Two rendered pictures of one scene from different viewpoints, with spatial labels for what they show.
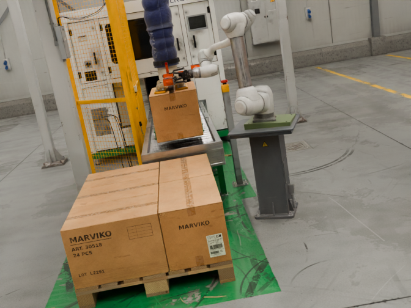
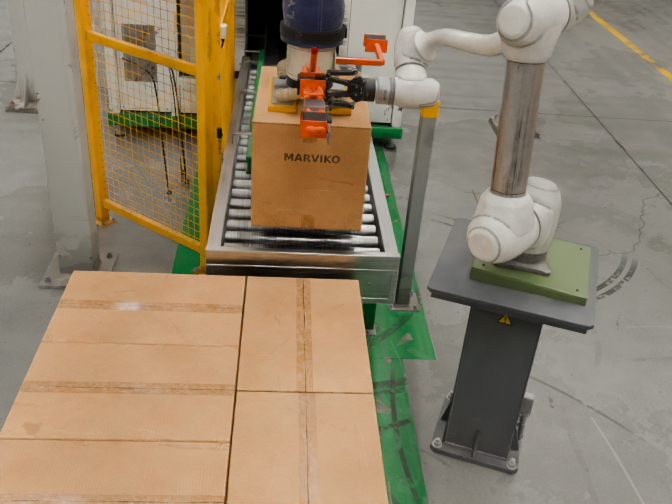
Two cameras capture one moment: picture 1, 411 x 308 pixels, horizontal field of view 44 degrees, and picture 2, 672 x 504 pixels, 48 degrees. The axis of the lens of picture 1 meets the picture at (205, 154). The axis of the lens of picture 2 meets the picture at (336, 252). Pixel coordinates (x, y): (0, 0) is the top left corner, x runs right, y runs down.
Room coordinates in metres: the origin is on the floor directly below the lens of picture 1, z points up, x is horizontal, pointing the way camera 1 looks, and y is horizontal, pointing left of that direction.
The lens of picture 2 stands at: (1.84, 0.21, 2.02)
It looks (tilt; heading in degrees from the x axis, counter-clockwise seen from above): 31 degrees down; 357
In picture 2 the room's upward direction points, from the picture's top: 5 degrees clockwise
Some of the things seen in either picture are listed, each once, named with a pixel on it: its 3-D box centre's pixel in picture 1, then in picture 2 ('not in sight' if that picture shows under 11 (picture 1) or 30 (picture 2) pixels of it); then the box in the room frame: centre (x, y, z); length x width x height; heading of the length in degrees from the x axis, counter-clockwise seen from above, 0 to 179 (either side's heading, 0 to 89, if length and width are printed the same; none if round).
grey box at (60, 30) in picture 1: (63, 42); not in sight; (4.88, 1.13, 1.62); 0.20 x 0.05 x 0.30; 2
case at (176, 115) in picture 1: (176, 110); (309, 144); (4.52, 0.19, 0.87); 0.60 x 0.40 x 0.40; 1
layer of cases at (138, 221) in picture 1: (150, 211); (201, 440); (3.48, 0.47, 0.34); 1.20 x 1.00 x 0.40; 2
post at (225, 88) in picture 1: (232, 135); (415, 208); (4.76, -0.29, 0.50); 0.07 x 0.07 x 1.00; 2
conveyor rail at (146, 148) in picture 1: (149, 137); (233, 144); (5.32, 0.56, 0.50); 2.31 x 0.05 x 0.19; 2
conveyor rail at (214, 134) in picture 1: (209, 126); (364, 150); (5.35, -0.09, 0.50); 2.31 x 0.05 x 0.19; 2
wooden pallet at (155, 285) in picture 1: (157, 245); not in sight; (3.48, 0.47, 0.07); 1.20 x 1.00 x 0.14; 2
